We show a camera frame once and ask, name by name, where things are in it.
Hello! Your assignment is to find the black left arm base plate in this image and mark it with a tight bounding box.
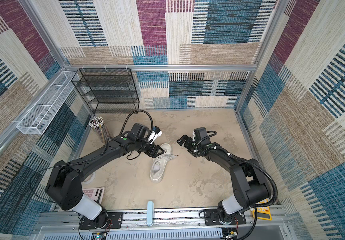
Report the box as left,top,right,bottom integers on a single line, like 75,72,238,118
79,212,124,231

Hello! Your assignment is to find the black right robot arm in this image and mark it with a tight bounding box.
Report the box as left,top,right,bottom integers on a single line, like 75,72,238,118
176,127,277,223

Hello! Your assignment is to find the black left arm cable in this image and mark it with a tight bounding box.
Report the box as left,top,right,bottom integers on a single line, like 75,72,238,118
119,109,155,136

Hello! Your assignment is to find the white wire mesh basket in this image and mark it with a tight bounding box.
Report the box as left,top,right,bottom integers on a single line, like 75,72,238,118
17,71,76,135

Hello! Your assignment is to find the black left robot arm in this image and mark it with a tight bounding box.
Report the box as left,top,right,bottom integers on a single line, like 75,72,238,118
45,123,164,229

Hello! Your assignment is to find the light blue handle bar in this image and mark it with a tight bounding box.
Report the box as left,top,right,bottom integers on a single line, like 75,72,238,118
146,201,154,227

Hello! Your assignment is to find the black wire mesh shelf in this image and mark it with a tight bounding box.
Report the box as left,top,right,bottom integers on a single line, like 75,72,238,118
72,68,140,114

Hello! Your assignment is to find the yellow calculator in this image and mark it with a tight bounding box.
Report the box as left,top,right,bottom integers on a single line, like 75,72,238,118
252,207,272,221

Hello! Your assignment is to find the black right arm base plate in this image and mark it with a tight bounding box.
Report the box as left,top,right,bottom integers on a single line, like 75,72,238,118
199,209,246,226

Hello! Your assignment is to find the clear tube of coloured pencils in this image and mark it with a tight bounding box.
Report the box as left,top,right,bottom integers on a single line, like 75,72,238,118
89,116,111,144

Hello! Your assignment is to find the white canvas sneaker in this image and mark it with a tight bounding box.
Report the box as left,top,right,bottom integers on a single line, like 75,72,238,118
150,143,172,183

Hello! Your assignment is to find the pink white flat device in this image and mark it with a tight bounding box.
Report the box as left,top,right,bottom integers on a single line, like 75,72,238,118
83,187,105,204

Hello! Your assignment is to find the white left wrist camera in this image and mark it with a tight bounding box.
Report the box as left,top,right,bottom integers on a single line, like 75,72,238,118
147,126,163,145

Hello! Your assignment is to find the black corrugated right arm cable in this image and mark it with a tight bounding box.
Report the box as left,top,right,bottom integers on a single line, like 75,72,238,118
196,130,278,208

